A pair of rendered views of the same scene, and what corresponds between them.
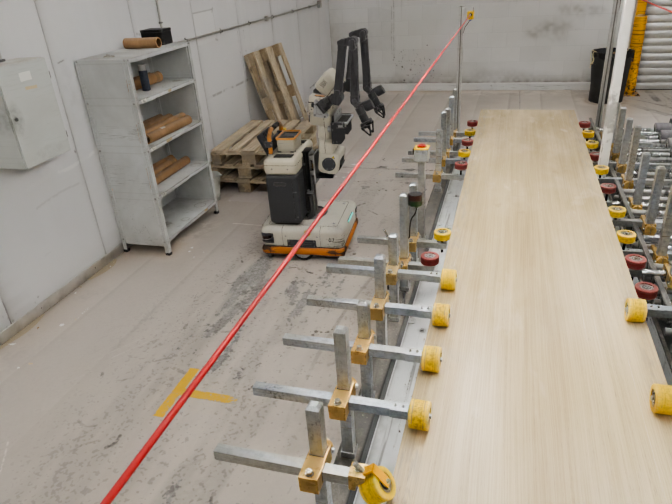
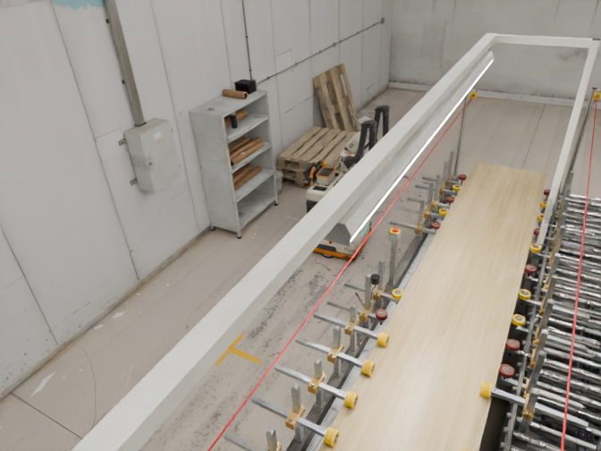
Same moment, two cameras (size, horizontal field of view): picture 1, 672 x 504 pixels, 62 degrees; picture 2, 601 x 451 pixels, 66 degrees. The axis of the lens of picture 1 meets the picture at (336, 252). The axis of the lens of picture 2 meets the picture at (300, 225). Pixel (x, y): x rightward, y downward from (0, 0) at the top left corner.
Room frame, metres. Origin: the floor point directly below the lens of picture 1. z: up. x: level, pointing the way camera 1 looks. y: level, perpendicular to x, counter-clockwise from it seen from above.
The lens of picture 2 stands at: (-0.24, -0.44, 3.18)
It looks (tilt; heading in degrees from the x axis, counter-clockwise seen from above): 33 degrees down; 13
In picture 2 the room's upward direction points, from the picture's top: 4 degrees counter-clockwise
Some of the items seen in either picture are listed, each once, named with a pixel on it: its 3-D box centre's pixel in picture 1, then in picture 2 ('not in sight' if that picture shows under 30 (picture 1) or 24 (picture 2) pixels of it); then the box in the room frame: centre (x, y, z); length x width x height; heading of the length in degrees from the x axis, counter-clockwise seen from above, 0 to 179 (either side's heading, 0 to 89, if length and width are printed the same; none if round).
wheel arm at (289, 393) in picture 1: (334, 399); (291, 416); (1.24, 0.03, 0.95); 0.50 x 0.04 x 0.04; 72
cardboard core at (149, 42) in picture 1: (142, 43); (234, 94); (4.74, 1.41, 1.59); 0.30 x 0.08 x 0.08; 72
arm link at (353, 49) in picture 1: (354, 72); (372, 144); (3.87, -0.21, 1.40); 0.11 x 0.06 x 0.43; 166
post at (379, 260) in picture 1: (381, 312); (337, 354); (1.75, -0.15, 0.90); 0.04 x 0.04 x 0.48; 72
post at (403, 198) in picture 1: (404, 243); (368, 301); (2.22, -0.31, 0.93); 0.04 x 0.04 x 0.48; 72
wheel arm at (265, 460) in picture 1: (281, 463); (254, 450); (1.02, 0.18, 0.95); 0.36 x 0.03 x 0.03; 72
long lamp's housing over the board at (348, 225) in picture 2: not in sight; (436, 112); (2.13, -0.62, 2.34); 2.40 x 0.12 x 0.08; 162
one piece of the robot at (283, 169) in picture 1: (295, 176); (328, 199); (4.21, 0.27, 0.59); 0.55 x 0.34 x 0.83; 166
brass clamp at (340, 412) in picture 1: (343, 397); (295, 415); (1.25, 0.01, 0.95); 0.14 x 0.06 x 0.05; 162
